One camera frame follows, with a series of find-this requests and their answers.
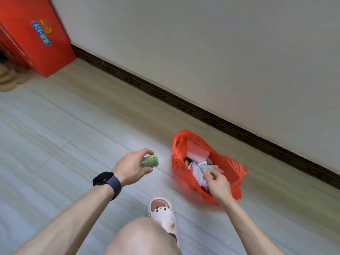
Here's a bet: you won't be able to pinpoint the red plastic bag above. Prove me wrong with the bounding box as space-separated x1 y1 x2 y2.
171 129 248 204

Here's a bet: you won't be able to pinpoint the black smartwatch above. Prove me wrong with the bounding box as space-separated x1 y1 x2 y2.
92 172 122 201

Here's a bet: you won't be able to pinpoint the white slipper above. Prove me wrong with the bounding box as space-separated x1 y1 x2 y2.
148 197 181 248

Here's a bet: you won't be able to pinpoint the person's right forearm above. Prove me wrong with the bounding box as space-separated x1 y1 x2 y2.
223 196 286 255

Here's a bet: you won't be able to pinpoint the green roll of bags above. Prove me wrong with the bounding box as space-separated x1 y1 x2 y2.
140 154 159 168

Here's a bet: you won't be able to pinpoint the person's left hand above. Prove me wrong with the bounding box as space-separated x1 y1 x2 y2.
112 148 155 187

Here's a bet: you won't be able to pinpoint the person's leg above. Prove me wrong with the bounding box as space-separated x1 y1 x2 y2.
105 217 183 255

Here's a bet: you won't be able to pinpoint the red cardboard box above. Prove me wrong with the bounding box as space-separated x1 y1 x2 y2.
0 0 78 78

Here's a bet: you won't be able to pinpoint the white paper scraps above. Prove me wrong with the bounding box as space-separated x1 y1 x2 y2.
191 162 225 191

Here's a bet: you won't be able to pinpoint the person's left forearm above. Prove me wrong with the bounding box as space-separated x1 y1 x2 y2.
12 183 115 255

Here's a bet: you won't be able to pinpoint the person's right hand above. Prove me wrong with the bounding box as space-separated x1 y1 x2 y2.
202 170 234 205

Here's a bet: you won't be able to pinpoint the dark patterned baseboard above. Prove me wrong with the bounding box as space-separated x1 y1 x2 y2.
71 44 340 191

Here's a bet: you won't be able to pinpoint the beige shoes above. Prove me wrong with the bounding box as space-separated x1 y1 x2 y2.
0 61 33 93

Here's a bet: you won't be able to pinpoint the small green patterned tube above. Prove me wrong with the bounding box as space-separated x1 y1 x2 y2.
197 161 211 175

